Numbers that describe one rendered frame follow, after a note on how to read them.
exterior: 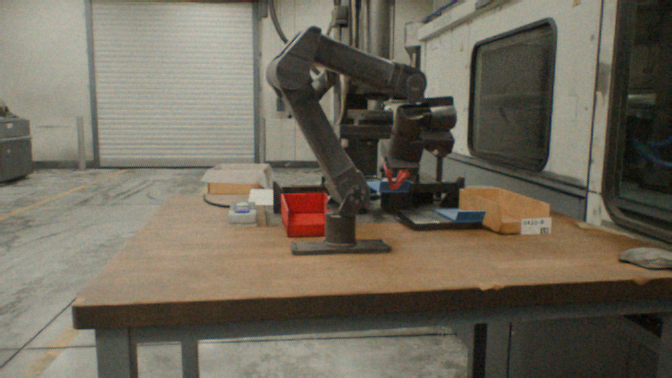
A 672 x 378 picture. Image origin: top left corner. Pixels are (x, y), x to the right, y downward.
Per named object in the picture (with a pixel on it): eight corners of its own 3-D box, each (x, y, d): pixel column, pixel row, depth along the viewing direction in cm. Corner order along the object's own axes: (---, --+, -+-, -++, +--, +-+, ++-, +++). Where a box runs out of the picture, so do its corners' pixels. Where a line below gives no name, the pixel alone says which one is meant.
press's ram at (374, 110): (339, 150, 138) (341, 34, 134) (326, 143, 164) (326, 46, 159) (405, 150, 141) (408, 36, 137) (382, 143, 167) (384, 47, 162)
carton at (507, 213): (499, 238, 120) (501, 205, 119) (457, 216, 145) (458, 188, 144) (550, 237, 122) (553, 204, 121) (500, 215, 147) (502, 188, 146)
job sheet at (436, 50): (426, 100, 316) (428, 43, 311) (428, 100, 316) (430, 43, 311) (438, 99, 291) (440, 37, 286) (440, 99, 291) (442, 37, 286)
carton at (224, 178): (217, 212, 529) (216, 162, 521) (277, 212, 530) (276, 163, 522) (201, 227, 463) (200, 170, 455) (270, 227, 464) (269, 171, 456)
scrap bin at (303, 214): (287, 237, 116) (287, 211, 115) (281, 215, 140) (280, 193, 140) (340, 236, 118) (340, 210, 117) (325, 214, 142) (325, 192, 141)
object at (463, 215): (457, 223, 123) (458, 211, 122) (434, 211, 138) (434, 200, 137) (485, 222, 124) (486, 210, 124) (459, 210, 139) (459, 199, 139)
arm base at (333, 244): (289, 209, 108) (292, 215, 101) (384, 207, 111) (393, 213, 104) (289, 246, 109) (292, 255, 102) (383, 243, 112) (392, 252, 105)
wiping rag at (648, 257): (600, 259, 105) (649, 272, 92) (600, 245, 105) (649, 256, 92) (661, 256, 107) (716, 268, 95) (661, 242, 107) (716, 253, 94)
